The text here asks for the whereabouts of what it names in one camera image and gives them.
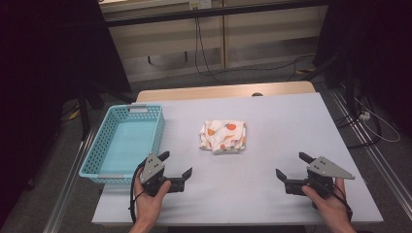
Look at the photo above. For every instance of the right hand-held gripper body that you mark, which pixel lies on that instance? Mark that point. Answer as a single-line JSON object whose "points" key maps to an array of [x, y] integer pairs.
{"points": [[324, 171]]}

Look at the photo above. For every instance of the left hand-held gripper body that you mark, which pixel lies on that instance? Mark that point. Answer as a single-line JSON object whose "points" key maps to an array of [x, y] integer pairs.
{"points": [[152, 168]]}

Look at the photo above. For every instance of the light blue plastic basket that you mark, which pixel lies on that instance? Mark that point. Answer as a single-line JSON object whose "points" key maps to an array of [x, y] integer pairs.
{"points": [[124, 142]]}

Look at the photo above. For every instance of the white cloth with orange print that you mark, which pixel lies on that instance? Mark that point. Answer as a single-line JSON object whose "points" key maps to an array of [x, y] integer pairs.
{"points": [[223, 136]]}

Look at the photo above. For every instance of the person's right hand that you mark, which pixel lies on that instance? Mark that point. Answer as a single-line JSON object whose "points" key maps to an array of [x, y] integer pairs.
{"points": [[330, 207]]}

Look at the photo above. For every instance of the person's left hand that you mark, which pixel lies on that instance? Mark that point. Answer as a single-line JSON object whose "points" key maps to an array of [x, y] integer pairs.
{"points": [[149, 205]]}

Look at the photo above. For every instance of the white power adapter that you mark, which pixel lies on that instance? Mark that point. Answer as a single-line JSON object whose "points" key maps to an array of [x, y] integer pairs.
{"points": [[364, 115]]}

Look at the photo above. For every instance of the light wooden table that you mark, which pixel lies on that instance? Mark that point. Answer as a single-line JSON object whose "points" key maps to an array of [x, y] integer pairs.
{"points": [[210, 92]]}

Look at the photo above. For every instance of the dark table grommet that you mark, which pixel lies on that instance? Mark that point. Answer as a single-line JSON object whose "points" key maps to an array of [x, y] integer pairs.
{"points": [[257, 94]]}

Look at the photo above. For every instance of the black metal stand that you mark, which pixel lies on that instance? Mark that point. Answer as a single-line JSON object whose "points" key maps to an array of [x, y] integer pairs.
{"points": [[85, 113]]}

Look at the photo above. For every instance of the black curtain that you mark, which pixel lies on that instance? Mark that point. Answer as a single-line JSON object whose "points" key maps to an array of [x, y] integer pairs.
{"points": [[39, 81], [372, 48]]}

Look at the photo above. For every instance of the aluminium floor rail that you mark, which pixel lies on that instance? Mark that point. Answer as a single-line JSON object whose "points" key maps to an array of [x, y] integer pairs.
{"points": [[382, 155], [64, 191]]}

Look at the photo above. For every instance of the beige wall cabinet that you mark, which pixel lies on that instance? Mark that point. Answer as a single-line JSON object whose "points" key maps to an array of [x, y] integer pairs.
{"points": [[252, 39]]}

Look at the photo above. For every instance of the white wall socket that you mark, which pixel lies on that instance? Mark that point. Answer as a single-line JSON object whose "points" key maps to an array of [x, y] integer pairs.
{"points": [[199, 4]]}

